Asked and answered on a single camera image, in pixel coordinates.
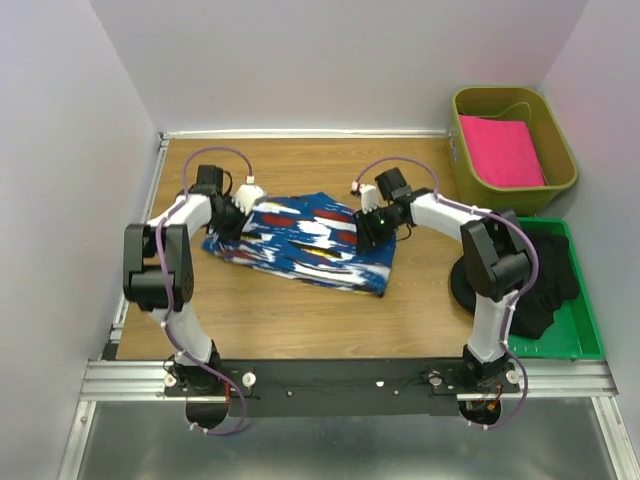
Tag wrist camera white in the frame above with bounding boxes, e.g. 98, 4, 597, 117
232, 184, 267, 215
351, 182, 380, 214

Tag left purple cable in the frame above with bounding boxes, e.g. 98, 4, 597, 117
154, 145, 256, 437

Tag olive green plastic bin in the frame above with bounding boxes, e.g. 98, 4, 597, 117
447, 86, 578, 216

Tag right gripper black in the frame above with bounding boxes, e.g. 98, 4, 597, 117
350, 206, 402, 257

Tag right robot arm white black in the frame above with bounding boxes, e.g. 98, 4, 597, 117
351, 168, 539, 392

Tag purple cable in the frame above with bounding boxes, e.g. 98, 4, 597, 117
154, 145, 256, 437
352, 155, 542, 431

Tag black garment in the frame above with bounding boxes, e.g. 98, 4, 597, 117
510, 230, 580, 340

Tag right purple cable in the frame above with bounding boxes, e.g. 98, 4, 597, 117
352, 155, 542, 431

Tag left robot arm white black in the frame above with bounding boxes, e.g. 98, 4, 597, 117
123, 165, 266, 395

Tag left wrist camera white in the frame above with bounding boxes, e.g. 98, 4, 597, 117
232, 184, 267, 215

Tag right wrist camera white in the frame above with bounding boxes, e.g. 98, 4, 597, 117
351, 182, 380, 214

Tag green plastic tray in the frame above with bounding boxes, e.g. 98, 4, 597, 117
509, 217, 605, 360

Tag pink folded cloth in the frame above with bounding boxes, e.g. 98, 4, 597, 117
459, 115, 545, 188

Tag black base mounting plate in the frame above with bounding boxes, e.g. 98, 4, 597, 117
164, 357, 520, 427

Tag blue white red patterned pants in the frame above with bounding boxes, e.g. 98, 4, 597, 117
202, 192, 396, 297

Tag aluminium frame rail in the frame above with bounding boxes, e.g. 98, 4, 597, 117
60, 359, 634, 479

